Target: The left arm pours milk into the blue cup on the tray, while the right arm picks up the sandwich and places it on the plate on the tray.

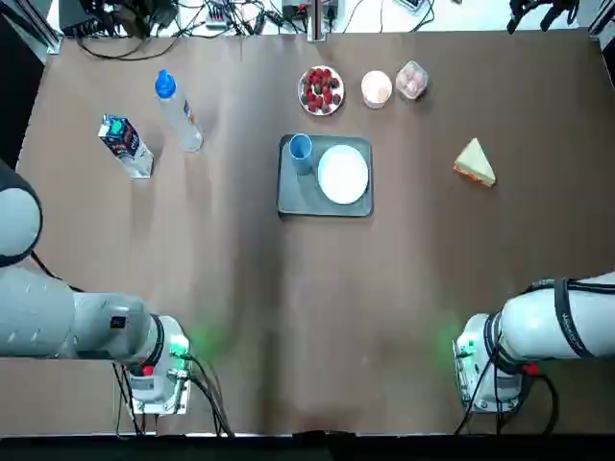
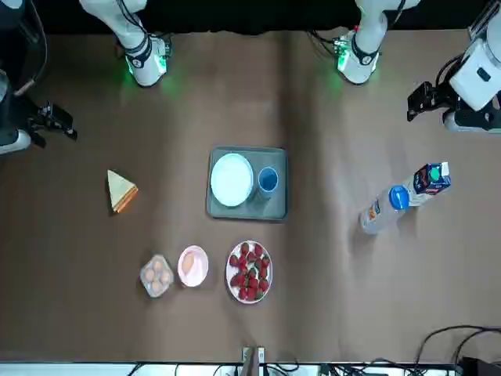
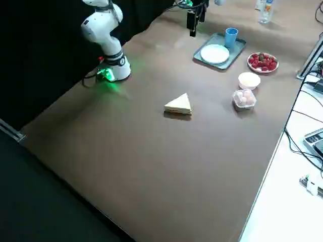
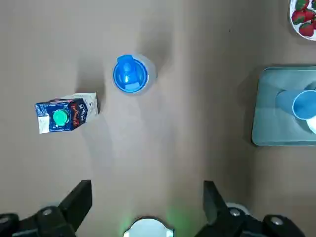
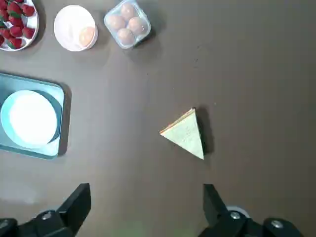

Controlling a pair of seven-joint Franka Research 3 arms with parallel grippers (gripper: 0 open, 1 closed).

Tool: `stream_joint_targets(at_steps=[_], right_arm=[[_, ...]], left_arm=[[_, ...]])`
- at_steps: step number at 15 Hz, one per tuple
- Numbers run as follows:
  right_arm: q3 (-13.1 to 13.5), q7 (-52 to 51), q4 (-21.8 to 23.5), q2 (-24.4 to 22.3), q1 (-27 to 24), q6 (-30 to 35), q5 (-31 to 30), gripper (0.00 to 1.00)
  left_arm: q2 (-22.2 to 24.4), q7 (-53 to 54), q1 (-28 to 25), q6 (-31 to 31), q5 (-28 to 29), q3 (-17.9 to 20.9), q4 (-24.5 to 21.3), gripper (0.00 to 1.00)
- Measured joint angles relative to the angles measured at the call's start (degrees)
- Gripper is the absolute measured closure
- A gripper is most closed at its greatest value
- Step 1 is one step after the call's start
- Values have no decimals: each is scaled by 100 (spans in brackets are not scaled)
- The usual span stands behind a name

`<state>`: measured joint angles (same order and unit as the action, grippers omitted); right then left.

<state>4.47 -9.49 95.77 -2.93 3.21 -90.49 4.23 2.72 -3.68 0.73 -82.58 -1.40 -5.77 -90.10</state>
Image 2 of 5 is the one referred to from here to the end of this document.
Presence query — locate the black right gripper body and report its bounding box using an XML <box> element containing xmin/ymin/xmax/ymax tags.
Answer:
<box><xmin>26</xmin><ymin>101</ymin><xmax>56</xmax><ymax>135</ymax></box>

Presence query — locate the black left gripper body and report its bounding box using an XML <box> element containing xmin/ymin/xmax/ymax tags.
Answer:
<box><xmin>429</xmin><ymin>81</ymin><xmax>460</xmax><ymax>115</ymax></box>

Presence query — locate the blue milk carton green cap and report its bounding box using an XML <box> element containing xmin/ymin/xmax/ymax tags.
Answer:
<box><xmin>402</xmin><ymin>162</ymin><xmax>452</xmax><ymax>208</ymax></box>

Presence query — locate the triangular sandwich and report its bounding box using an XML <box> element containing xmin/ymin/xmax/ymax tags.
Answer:
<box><xmin>106</xmin><ymin>168</ymin><xmax>139</xmax><ymax>215</ymax></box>

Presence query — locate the blue cup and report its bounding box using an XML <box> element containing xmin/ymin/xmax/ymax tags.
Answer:
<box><xmin>254</xmin><ymin>166</ymin><xmax>280</xmax><ymax>201</ymax></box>

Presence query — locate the grey rectangular tray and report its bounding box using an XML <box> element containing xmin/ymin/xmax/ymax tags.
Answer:
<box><xmin>206</xmin><ymin>146</ymin><xmax>290</xmax><ymax>223</ymax></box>

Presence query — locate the pale blue round plate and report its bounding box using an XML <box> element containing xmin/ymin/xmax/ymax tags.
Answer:
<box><xmin>210</xmin><ymin>153</ymin><xmax>254</xmax><ymax>208</ymax></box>

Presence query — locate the white plate with pink rim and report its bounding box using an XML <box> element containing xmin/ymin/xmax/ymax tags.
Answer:
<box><xmin>225</xmin><ymin>240</ymin><xmax>273</xmax><ymax>305</ymax></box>

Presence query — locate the clear bottle blue cap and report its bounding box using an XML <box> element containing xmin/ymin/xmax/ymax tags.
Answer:
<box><xmin>359</xmin><ymin>184</ymin><xmax>411</xmax><ymax>235</ymax></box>

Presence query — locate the clear plastic egg box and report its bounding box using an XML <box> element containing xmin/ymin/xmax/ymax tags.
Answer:
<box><xmin>139</xmin><ymin>253</ymin><xmax>175</xmax><ymax>299</ymax></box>

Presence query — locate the pink bowl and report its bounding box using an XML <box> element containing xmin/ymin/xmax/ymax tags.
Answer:
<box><xmin>178</xmin><ymin>244</ymin><xmax>210</xmax><ymax>288</ymax></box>

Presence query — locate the black router box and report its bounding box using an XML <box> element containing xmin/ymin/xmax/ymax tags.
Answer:
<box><xmin>461</xmin><ymin>356</ymin><xmax>501</xmax><ymax>376</ymax></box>

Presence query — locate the aluminium frame rail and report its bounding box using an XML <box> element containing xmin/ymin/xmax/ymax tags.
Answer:
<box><xmin>467</xmin><ymin>0</ymin><xmax>496</xmax><ymax>40</ymax></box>

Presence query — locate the black cable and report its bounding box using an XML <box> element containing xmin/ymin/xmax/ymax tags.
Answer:
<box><xmin>414</xmin><ymin>324</ymin><xmax>501</xmax><ymax>365</ymax></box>
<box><xmin>453</xmin><ymin>330</ymin><xmax>501</xmax><ymax>366</ymax></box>
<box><xmin>308</xmin><ymin>29</ymin><xmax>345</xmax><ymax>56</ymax></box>

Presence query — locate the aluminium upright post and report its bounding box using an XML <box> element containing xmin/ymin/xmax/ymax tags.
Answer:
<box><xmin>241</xmin><ymin>345</ymin><xmax>266</xmax><ymax>376</ymax></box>

